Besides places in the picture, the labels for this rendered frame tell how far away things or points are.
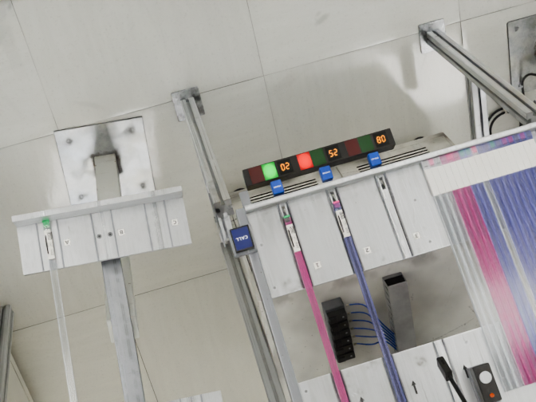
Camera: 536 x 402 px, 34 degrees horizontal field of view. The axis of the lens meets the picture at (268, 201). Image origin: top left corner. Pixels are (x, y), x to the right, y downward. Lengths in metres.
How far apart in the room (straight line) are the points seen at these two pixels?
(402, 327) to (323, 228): 0.46
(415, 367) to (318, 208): 0.38
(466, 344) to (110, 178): 1.07
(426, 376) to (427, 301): 0.46
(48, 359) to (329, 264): 1.33
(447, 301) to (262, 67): 0.84
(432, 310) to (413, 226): 0.45
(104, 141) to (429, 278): 0.99
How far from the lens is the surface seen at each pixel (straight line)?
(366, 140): 1.91
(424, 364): 1.81
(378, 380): 1.79
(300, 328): 2.16
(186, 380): 3.01
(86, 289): 2.76
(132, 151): 2.52
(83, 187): 2.57
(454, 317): 2.30
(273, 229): 1.83
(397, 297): 2.14
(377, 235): 1.84
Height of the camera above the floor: 2.30
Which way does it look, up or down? 60 degrees down
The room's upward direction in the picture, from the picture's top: 156 degrees clockwise
